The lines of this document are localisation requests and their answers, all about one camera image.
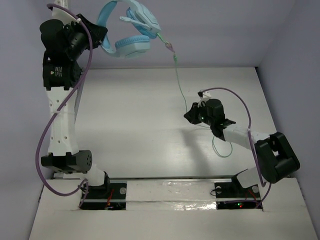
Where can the light blue headphones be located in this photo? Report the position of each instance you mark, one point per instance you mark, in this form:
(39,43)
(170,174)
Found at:
(132,36)

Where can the aluminium rail left side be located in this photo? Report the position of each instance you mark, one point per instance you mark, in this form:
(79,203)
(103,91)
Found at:
(57,175)

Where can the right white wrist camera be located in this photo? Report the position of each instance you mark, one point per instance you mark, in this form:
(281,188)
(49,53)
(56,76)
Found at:
(204,97)

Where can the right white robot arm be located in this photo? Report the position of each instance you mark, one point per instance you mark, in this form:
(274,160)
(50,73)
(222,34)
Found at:
(273,155)

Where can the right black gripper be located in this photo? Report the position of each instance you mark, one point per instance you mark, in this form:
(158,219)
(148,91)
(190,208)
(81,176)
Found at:
(191,115)

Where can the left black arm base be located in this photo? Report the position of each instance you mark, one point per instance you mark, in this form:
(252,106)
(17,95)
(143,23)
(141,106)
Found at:
(97,198)

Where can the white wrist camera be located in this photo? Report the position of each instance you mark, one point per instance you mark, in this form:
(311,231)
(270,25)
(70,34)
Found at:
(204,97)
(60,11)

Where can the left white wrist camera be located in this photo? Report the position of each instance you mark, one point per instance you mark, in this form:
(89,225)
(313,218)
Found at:
(60,11)

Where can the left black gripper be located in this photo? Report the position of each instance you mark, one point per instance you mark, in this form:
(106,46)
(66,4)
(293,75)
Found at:
(94,31)

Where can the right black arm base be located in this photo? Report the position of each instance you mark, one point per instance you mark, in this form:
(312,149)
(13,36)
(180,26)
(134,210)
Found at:
(231,197)

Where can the white front board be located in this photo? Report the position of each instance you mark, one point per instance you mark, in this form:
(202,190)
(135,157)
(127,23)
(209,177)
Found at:
(167,210)

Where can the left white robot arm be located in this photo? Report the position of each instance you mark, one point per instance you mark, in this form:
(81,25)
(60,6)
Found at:
(62,81)

